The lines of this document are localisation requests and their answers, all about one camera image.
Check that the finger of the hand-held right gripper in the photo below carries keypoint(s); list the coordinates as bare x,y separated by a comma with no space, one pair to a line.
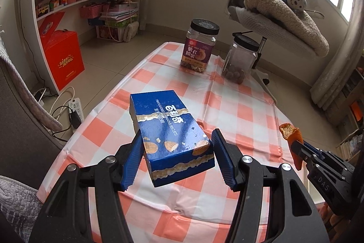
317,147
301,150

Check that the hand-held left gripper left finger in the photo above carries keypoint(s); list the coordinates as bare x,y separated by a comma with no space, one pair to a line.
133,163

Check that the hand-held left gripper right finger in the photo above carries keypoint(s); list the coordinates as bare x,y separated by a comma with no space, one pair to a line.
224,160

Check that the blue biscuit box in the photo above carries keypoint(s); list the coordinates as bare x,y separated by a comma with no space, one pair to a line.
170,129

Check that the person's right hand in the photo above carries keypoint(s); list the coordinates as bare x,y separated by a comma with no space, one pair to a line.
330,220

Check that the bookshelf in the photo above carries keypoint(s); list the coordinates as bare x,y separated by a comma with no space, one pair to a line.
352,117

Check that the pink white checkered tablecloth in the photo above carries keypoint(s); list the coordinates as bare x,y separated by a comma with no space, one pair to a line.
227,106

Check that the black power adapter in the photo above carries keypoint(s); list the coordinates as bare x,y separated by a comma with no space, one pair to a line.
74,120

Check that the white power strip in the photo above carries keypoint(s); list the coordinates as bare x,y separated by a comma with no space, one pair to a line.
76,105

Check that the beige curtain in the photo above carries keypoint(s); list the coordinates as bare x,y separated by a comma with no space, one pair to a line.
335,60

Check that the clear jar with black lid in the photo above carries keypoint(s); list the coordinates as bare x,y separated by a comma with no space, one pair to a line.
239,60

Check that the labelled nut jar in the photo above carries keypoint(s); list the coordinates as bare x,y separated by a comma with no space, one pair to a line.
196,52

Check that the dark grey sofa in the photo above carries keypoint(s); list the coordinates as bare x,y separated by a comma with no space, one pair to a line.
17,132

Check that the red gift box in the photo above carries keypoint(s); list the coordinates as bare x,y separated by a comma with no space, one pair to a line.
62,60

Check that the grey quilted cloth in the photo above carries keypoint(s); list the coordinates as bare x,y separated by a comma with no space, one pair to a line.
17,208

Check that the striped cloth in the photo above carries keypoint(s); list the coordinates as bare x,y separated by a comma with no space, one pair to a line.
28,89

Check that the printed cardboard box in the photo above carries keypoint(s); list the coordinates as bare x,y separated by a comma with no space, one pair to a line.
111,31

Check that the grey white office chair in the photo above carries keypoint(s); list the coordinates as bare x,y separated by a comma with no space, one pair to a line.
256,19

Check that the beige fleece blanket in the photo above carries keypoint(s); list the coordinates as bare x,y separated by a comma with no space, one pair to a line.
284,12

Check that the stack of papers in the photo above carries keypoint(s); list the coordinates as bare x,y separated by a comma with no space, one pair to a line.
122,16

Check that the pink basket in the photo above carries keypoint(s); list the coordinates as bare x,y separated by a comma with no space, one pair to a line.
91,11

